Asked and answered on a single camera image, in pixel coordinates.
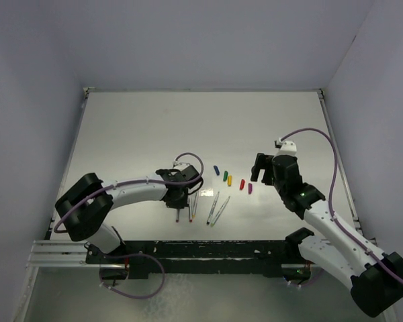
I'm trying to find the red pen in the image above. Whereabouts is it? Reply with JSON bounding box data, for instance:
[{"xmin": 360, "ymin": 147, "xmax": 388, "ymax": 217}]
[{"xmin": 188, "ymin": 196, "xmax": 193, "ymax": 223}]

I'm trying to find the yellow pen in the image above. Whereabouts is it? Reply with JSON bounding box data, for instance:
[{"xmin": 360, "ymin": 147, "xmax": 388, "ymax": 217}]
[{"xmin": 191, "ymin": 192, "xmax": 199, "ymax": 219}]

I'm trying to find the green pen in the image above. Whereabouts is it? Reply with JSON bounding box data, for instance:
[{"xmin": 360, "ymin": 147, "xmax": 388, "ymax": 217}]
[{"xmin": 210, "ymin": 196, "xmax": 231, "ymax": 227}]

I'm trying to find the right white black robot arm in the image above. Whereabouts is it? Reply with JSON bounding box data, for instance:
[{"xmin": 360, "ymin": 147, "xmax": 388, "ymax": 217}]
[{"xmin": 251, "ymin": 153, "xmax": 403, "ymax": 317}]

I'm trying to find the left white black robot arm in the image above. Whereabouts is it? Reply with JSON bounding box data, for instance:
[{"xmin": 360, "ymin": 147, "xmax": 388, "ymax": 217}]
[{"xmin": 54, "ymin": 165, "xmax": 204, "ymax": 263}]

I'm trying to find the blue pen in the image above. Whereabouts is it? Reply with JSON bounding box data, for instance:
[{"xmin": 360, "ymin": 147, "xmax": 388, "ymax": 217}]
[{"xmin": 206, "ymin": 191, "xmax": 220, "ymax": 225}]

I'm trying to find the blue pen cap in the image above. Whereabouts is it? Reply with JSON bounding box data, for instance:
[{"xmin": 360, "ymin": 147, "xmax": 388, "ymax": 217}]
[{"xmin": 214, "ymin": 165, "xmax": 220, "ymax": 176}]

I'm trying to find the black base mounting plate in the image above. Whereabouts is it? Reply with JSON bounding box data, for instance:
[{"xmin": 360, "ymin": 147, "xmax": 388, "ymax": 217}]
[{"xmin": 85, "ymin": 240, "xmax": 312, "ymax": 282}]

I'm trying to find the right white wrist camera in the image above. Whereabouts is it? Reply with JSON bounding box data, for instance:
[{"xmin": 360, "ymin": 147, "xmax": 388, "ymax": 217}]
[{"xmin": 275, "ymin": 140, "xmax": 297, "ymax": 157}]

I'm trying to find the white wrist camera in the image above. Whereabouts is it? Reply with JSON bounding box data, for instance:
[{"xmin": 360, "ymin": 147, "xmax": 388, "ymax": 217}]
[
  {"xmin": 275, "ymin": 140, "xmax": 297, "ymax": 157},
  {"xmin": 173, "ymin": 161, "xmax": 191, "ymax": 170}
]

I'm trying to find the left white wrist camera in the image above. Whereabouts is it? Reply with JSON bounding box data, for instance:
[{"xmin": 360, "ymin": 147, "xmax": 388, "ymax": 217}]
[{"xmin": 173, "ymin": 161, "xmax": 191, "ymax": 170}]

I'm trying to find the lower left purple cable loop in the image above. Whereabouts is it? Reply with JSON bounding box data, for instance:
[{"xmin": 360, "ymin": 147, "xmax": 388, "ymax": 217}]
[{"xmin": 99, "ymin": 253, "xmax": 166, "ymax": 299}]

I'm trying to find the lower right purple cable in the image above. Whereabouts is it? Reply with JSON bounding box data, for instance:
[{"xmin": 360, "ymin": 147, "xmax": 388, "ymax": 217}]
[{"xmin": 287, "ymin": 263, "xmax": 325, "ymax": 291}]

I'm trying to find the aluminium extrusion rail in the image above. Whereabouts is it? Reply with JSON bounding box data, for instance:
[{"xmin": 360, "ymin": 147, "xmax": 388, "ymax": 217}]
[{"xmin": 27, "ymin": 240, "xmax": 87, "ymax": 268}]

